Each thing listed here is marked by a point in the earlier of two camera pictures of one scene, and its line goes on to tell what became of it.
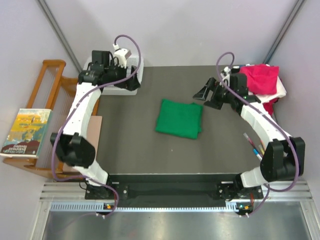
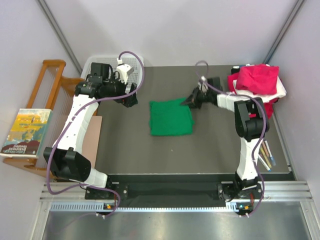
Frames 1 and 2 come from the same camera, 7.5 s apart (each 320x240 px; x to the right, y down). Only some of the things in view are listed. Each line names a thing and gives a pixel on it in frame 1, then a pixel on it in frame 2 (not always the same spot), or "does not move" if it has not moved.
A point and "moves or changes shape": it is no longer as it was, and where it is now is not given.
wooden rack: [53, 91] does not move
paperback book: [27, 135] does not move
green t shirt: [180, 118] moves or changes shape
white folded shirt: [281, 91] does not move
